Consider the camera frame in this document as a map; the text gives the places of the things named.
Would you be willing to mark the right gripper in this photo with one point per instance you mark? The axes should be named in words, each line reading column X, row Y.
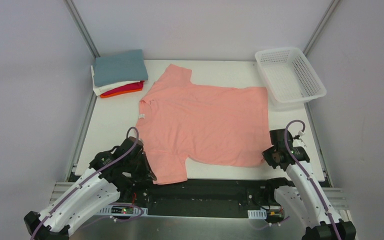
column 269, row 157

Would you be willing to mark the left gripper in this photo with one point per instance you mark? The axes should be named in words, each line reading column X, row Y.
column 146, row 168

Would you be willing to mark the salmon pink t-shirt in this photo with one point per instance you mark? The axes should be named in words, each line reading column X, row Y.
column 180, row 120

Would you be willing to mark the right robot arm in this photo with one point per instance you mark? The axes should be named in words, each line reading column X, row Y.
column 301, row 195

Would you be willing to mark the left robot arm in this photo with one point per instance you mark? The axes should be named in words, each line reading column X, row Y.
column 88, row 195

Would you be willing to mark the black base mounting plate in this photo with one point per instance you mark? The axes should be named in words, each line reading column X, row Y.
column 207, row 198

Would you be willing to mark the white plastic basket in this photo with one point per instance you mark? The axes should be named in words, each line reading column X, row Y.
column 289, row 77

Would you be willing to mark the folded orange t-shirt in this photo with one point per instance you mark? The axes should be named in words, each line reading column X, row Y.
column 119, row 93

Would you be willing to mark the folded magenta t-shirt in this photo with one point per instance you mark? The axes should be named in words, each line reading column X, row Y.
column 133, row 86

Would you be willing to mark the folded white t-shirt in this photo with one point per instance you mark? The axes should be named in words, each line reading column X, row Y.
column 99, row 90

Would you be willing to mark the folded blue-grey t-shirt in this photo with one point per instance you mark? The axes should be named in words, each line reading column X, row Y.
column 126, row 66

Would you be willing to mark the left white slotted duct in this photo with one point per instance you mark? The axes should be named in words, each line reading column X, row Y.
column 124, row 210

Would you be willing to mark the white slotted duct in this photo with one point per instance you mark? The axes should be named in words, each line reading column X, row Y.
column 124, row 210
column 259, row 214

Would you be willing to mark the right white slotted duct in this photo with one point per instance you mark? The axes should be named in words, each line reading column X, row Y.
column 259, row 214

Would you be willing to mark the aluminium corner post right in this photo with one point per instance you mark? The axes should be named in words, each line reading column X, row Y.
column 321, row 26

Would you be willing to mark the aluminium corner post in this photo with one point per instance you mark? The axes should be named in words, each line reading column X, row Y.
column 77, row 18
column 321, row 26

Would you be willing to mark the aluminium corner post left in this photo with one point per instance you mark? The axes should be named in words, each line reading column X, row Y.
column 77, row 18

